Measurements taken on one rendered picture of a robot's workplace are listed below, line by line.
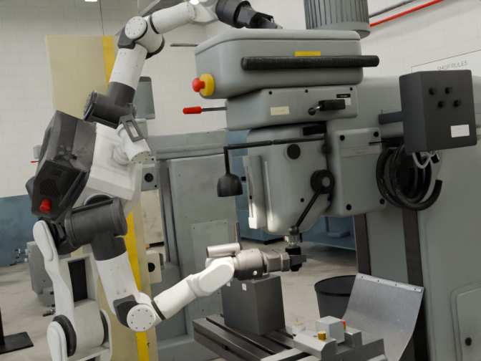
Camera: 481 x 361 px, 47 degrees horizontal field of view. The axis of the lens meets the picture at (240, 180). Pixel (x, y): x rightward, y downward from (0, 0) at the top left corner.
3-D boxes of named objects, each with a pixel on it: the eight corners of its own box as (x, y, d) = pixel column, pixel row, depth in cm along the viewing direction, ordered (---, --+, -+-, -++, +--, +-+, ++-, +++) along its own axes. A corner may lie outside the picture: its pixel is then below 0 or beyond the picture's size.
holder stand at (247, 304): (259, 336, 189) (253, 278, 188) (223, 324, 207) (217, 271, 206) (285, 326, 196) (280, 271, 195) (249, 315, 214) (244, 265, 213)
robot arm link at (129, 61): (141, 34, 192) (123, 94, 188) (119, 15, 181) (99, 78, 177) (168, 35, 187) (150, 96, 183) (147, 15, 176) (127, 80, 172)
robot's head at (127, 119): (124, 156, 159) (127, 142, 153) (112, 132, 162) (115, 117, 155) (144, 150, 162) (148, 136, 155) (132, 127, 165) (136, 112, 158)
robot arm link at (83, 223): (83, 266, 147) (69, 218, 144) (86, 256, 156) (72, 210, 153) (126, 254, 149) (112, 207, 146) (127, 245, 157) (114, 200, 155)
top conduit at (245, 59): (247, 69, 140) (245, 55, 140) (239, 71, 144) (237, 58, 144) (380, 66, 161) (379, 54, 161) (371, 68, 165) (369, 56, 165)
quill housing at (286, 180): (284, 239, 153) (273, 124, 151) (248, 233, 171) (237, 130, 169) (338, 228, 162) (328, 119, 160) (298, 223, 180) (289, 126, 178)
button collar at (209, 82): (208, 94, 150) (206, 71, 150) (200, 97, 156) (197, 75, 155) (215, 94, 151) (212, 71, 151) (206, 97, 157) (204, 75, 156)
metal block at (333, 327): (330, 346, 151) (328, 324, 151) (316, 340, 156) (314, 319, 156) (345, 341, 154) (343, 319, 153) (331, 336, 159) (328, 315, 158)
